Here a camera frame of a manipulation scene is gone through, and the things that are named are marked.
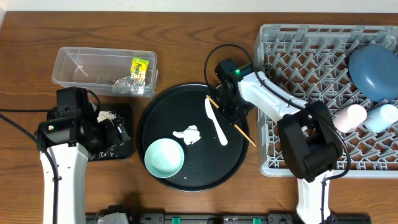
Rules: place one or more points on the black square bin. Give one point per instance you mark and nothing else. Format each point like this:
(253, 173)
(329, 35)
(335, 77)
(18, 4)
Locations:
(125, 111)

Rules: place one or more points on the crumpled white tissue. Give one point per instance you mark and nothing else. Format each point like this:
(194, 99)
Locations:
(190, 136)

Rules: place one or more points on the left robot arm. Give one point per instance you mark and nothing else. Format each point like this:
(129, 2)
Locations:
(75, 133)

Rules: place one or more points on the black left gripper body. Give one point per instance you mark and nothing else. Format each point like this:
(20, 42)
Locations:
(112, 133)

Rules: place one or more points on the white plastic knife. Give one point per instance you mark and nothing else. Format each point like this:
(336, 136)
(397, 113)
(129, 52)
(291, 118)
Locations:
(210, 114)

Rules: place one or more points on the clear plastic bin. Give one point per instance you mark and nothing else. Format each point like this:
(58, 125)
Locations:
(97, 69)

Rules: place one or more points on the light blue cup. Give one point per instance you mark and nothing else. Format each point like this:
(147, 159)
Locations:
(382, 118)

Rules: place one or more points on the pink cup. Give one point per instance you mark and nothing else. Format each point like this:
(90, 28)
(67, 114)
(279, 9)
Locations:
(349, 118)

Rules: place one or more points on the yellow snack wrapper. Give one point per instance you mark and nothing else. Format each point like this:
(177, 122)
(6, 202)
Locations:
(138, 69)

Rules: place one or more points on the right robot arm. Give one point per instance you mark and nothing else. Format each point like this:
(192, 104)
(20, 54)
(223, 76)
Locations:
(308, 139)

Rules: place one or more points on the pile of white rice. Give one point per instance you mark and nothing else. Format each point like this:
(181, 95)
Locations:
(106, 153)

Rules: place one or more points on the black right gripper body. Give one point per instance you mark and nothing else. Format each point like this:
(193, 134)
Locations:
(236, 109)

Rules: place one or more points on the round black tray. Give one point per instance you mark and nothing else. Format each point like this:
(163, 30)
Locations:
(207, 163)

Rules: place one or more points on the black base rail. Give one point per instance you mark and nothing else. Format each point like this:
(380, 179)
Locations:
(161, 218)

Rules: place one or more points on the dark blue bowl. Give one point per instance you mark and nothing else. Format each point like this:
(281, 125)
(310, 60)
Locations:
(373, 70)

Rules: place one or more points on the mint green bowl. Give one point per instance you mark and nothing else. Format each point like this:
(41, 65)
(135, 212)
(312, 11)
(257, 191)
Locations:
(164, 158)

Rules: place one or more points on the crumpled silver foil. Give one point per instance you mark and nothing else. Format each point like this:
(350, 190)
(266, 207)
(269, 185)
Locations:
(129, 86)

